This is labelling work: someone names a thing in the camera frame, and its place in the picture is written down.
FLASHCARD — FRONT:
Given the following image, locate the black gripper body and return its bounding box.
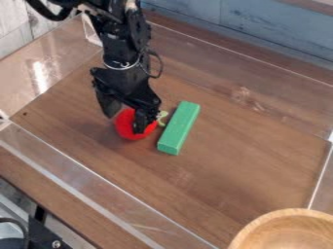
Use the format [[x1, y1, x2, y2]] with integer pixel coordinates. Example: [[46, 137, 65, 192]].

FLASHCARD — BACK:
[[90, 66, 162, 114]]

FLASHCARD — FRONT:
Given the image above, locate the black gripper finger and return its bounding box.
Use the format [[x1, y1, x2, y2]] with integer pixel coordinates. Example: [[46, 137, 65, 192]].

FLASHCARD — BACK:
[[133, 109, 157, 134], [96, 89, 122, 119]]

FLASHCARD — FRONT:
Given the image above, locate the red plush strawberry toy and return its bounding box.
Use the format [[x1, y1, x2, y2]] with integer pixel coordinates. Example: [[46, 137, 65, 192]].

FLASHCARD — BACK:
[[116, 108, 169, 141]]

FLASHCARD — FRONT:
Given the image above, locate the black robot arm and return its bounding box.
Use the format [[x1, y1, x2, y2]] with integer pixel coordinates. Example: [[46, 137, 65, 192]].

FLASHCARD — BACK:
[[26, 0, 162, 134]]

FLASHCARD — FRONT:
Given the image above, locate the green rectangular block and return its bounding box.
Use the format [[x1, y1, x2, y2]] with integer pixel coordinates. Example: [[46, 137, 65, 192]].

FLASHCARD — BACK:
[[158, 101, 201, 156]]

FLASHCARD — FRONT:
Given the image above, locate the wooden bowl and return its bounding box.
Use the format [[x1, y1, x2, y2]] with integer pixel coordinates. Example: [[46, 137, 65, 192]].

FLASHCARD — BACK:
[[228, 208, 333, 249]]

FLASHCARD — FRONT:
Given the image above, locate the clear acrylic corner bracket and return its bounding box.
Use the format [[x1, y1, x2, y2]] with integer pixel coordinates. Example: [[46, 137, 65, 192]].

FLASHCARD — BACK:
[[82, 14, 104, 47]]

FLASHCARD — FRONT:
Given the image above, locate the clear acrylic enclosure wall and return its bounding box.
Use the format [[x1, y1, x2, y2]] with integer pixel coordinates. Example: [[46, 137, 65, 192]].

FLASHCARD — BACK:
[[0, 17, 333, 249]]

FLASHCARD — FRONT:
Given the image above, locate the black clamp with cable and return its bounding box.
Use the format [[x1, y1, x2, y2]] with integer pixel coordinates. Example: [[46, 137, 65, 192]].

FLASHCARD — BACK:
[[0, 217, 74, 249]]

